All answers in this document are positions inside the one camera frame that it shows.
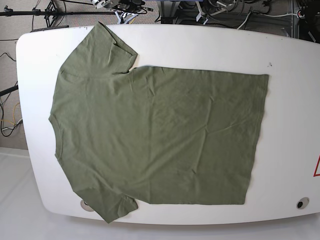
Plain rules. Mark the red triangle sticker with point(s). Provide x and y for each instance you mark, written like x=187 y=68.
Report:
x=317 y=169

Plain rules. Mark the black tripod stand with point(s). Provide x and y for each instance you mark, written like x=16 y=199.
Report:
x=55 y=12

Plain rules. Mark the table cable grommet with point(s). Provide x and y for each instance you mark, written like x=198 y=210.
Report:
x=85 y=206
x=302 y=203

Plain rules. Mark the olive green T-shirt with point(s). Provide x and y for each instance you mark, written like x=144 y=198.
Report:
x=154 y=134

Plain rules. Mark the left table cable grommet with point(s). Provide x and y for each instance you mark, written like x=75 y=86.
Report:
x=85 y=206

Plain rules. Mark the right table cable grommet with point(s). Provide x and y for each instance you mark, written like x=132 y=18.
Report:
x=302 y=203

